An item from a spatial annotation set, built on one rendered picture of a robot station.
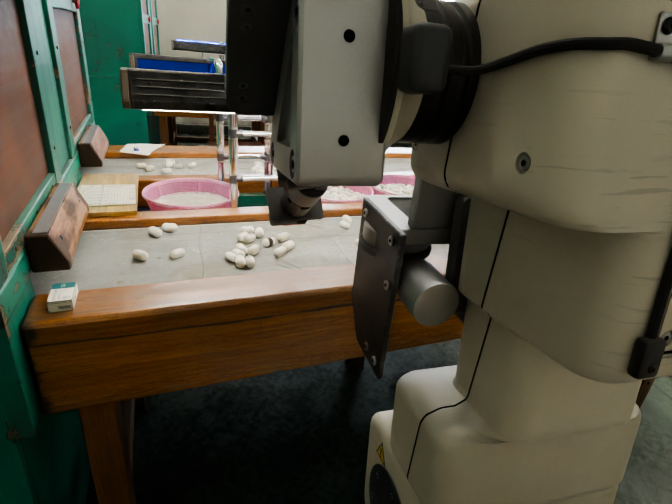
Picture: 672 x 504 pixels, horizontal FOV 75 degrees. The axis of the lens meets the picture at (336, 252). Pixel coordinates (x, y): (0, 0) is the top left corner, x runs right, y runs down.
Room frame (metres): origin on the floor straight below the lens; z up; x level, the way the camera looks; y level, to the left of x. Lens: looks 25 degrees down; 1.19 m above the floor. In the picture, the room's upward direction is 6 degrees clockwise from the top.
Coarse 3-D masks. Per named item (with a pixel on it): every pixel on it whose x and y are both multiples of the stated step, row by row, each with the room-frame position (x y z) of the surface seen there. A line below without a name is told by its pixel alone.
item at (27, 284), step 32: (32, 288) 0.63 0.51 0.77; (0, 320) 0.49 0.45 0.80; (0, 352) 0.48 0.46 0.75; (0, 384) 0.48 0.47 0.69; (32, 384) 0.52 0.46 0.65; (0, 416) 0.47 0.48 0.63; (32, 416) 0.49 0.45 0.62; (64, 416) 0.72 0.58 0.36; (0, 448) 0.47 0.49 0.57; (32, 448) 0.53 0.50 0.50; (64, 448) 0.67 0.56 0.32; (0, 480) 0.46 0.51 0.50; (32, 480) 0.49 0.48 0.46; (64, 480) 0.63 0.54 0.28
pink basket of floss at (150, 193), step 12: (168, 180) 1.28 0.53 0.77; (180, 180) 1.31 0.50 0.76; (192, 180) 1.32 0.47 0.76; (204, 180) 1.33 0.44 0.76; (216, 180) 1.33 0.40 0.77; (144, 192) 1.16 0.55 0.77; (156, 192) 1.23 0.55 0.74; (168, 192) 1.27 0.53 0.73; (180, 192) 1.29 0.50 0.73; (216, 192) 1.31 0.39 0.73; (228, 192) 1.29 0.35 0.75; (156, 204) 1.08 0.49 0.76; (216, 204) 1.11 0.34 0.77; (228, 204) 1.16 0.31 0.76
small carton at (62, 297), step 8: (56, 288) 0.61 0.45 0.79; (64, 288) 0.61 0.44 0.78; (72, 288) 0.61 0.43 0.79; (48, 296) 0.58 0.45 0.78; (56, 296) 0.58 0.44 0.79; (64, 296) 0.59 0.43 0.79; (72, 296) 0.59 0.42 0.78; (48, 304) 0.57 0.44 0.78; (56, 304) 0.57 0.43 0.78; (64, 304) 0.57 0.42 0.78; (72, 304) 0.58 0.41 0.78
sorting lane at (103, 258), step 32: (224, 224) 1.05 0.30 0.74; (256, 224) 1.07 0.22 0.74; (320, 224) 1.12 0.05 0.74; (352, 224) 1.14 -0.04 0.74; (96, 256) 0.81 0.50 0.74; (128, 256) 0.82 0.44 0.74; (160, 256) 0.84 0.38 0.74; (192, 256) 0.85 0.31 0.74; (224, 256) 0.87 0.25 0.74; (256, 256) 0.88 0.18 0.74; (288, 256) 0.90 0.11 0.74; (320, 256) 0.92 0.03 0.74; (352, 256) 0.93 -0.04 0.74; (96, 288) 0.69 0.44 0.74
